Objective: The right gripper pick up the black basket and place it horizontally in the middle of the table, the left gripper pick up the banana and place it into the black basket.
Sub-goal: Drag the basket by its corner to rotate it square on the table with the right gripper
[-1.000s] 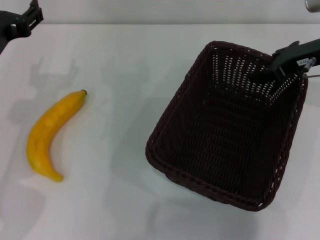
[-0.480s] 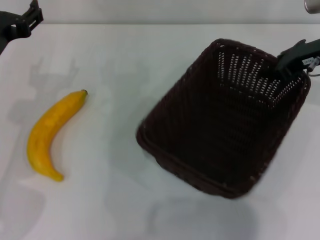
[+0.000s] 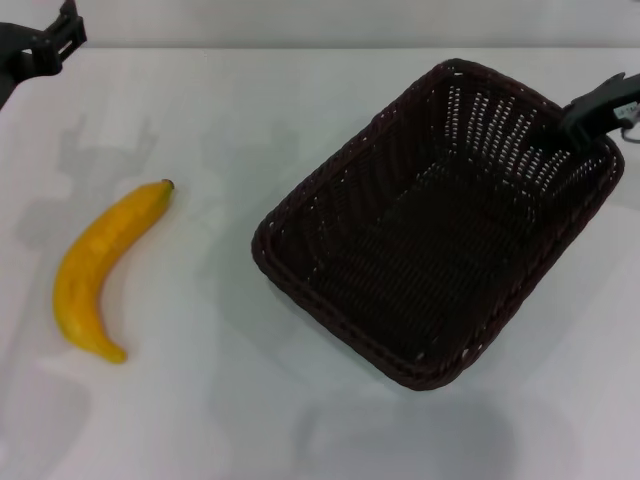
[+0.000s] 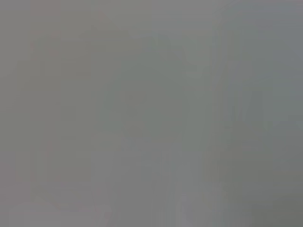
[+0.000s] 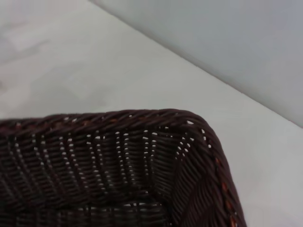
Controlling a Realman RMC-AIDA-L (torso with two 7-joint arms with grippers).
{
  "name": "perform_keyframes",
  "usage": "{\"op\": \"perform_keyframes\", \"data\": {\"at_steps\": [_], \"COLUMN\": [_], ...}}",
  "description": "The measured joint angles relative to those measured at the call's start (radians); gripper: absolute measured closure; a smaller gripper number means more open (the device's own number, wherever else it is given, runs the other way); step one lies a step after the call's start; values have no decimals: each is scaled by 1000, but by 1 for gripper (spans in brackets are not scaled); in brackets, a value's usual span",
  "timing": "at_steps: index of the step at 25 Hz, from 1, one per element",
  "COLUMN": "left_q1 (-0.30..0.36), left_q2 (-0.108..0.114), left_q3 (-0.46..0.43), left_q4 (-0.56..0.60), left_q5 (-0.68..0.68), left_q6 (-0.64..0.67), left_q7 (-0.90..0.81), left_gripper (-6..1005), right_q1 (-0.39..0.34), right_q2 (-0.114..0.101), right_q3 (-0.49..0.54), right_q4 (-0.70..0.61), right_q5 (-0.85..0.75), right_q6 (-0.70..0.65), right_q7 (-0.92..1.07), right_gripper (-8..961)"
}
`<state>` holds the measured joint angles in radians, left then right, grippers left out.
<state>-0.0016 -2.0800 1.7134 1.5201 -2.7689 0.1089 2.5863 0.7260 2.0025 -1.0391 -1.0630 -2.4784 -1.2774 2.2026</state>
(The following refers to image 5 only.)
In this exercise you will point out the dark brown woven basket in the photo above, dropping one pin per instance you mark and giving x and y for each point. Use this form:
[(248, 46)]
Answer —
[(123, 170)]

